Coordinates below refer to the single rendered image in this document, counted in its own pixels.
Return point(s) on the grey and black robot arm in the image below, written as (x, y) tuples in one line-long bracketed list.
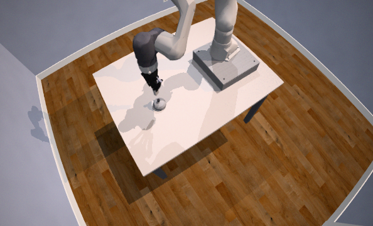
[(147, 44)]

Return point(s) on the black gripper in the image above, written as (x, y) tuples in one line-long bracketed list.
[(152, 79)]

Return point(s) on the grey service bell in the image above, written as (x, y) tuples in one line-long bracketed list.
[(159, 104)]

